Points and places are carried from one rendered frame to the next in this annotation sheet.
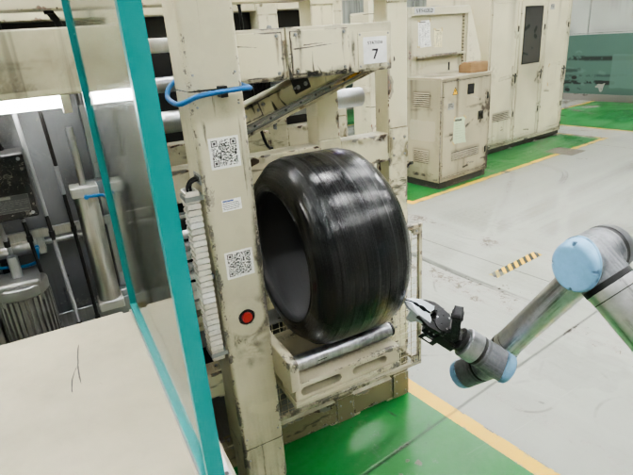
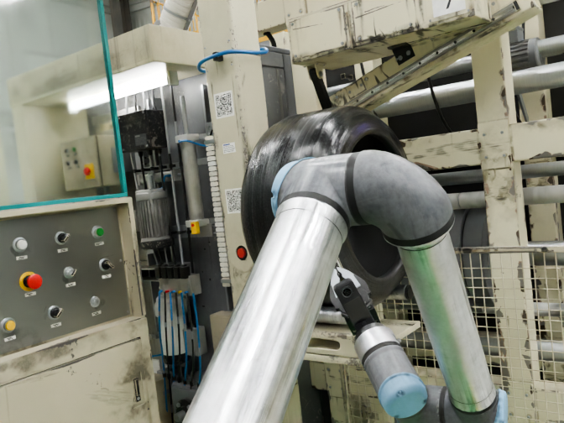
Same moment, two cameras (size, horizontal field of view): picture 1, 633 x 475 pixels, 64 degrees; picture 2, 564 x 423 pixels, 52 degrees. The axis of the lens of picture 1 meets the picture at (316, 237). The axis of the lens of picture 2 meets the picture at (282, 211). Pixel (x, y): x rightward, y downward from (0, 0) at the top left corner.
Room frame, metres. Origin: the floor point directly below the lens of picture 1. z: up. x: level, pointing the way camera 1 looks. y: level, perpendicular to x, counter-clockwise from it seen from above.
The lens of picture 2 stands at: (0.58, -1.44, 1.26)
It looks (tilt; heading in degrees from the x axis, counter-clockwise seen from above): 3 degrees down; 65
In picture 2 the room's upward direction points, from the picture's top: 7 degrees counter-clockwise
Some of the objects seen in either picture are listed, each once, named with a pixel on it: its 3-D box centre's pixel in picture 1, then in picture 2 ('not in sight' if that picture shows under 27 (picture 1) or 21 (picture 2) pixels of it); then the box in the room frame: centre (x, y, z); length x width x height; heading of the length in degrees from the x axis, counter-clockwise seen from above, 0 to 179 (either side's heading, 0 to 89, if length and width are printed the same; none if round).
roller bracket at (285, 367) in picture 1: (267, 343); not in sight; (1.32, 0.17, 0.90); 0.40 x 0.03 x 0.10; 27
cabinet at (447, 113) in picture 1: (447, 128); not in sight; (6.14, -1.67, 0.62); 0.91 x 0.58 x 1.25; 125
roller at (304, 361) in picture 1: (342, 346); (306, 313); (1.27, -0.05, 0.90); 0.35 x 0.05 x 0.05; 117
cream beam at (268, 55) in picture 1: (292, 53); (389, 23); (1.72, 0.03, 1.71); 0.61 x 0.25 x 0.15; 117
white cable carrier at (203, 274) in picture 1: (205, 277); (223, 211); (1.20, 0.29, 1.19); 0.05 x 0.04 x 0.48; 27
